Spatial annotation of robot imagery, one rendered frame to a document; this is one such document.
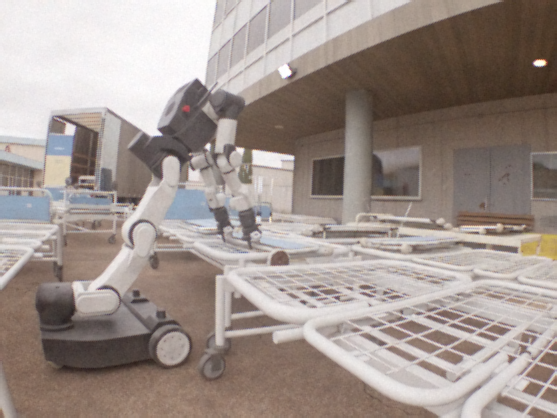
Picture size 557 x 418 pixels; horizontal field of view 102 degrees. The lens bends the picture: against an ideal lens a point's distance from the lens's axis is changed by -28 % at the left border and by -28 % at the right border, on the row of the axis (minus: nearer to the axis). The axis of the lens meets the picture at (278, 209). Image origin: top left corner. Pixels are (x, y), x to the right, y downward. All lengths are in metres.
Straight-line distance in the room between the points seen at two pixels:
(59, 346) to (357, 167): 6.00
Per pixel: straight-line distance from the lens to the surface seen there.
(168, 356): 1.45
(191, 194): 3.43
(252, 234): 1.64
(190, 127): 1.55
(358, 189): 6.45
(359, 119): 6.70
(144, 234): 1.44
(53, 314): 1.46
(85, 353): 1.40
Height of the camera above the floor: 0.74
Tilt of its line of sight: 1 degrees down
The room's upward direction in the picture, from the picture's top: 3 degrees clockwise
